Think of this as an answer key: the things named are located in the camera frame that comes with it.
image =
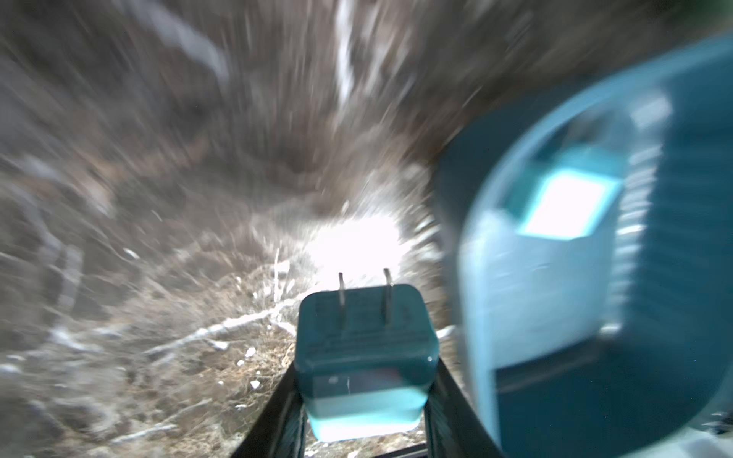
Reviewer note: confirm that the blue teal plug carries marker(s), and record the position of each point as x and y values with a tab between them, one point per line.
365	360
565	196

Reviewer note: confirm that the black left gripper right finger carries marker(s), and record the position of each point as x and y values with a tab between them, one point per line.
452	428

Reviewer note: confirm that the teal storage box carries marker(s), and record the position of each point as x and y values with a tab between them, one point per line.
620	342

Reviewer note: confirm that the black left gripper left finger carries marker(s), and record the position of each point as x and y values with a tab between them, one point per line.
282	425

